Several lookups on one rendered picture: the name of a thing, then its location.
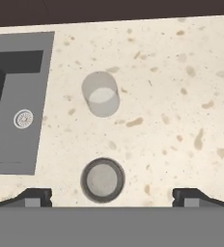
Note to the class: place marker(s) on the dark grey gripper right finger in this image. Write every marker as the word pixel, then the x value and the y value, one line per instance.
pixel 188 197

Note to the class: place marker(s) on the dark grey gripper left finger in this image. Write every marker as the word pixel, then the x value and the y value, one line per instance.
pixel 36 197

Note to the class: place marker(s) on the round metal sink drain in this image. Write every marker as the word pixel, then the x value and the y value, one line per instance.
pixel 23 119

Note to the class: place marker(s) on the grey kitchen sink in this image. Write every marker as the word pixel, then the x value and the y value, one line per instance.
pixel 15 103

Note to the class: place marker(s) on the clear glass cup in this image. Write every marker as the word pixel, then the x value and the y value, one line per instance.
pixel 100 94

